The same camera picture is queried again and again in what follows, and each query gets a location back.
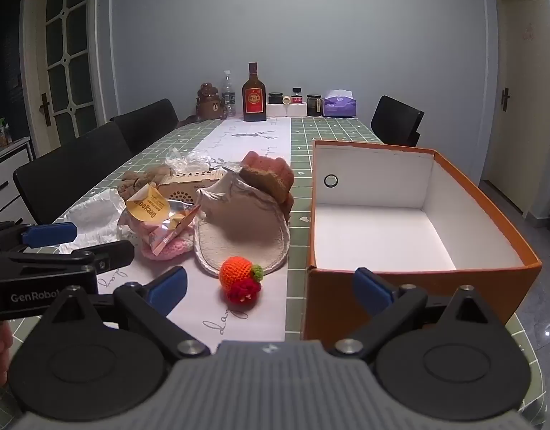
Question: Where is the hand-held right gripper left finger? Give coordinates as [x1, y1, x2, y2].
[42, 266, 210, 360]

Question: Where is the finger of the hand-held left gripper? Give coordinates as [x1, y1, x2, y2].
[0, 221, 77, 252]
[0, 240, 135, 274]

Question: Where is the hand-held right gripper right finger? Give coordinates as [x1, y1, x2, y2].
[329, 268, 502, 359]

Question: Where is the orange cardboard box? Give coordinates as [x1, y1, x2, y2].
[302, 140, 543, 342]

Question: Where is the orange crochet strawberry toy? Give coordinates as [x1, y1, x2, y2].
[219, 256, 264, 302]

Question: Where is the beige fabric slipper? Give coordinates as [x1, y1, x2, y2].
[193, 172, 291, 275]

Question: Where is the reddish brown sponge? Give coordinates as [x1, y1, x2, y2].
[238, 151, 296, 224]

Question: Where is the pink knitted item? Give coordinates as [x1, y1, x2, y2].
[134, 228, 196, 261]

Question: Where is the white cloth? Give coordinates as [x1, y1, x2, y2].
[59, 188, 137, 256]

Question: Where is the yellow label snack packet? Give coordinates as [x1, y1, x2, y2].
[147, 204, 201, 258]

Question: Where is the black chair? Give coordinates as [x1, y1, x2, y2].
[110, 99, 179, 157]
[370, 95, 425, 147]
[13, 122, 134, 225]

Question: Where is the white cabinet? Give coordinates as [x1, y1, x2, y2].
[0, 139, 34, 222]

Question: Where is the brown plush toy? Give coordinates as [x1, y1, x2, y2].
[117, 166, 172, 198]

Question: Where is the wooden radio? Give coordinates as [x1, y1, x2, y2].
[156, 168, 226, 205]

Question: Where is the clear plastic wrap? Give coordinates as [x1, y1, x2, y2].
[164, 149, 222, 175]

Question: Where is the green checked tablecloth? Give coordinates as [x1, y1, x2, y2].
[0, 116, 549, 430]

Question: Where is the glass panel door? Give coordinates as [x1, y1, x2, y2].
[22, 0, 101, 157]

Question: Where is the brown bear figurine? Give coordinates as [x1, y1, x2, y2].
[195, 83, 222, 121]

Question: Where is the purple tissue pack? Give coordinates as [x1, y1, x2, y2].
[323, 90, 359, 118]

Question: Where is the clear water bottle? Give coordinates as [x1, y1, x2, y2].
[220, 71, 237, 119]

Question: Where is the brown liquor bottle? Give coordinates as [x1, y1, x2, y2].
[242, 63, 267, 123]

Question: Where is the plain cream door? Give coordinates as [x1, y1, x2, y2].
[497, 0, 550, 216]

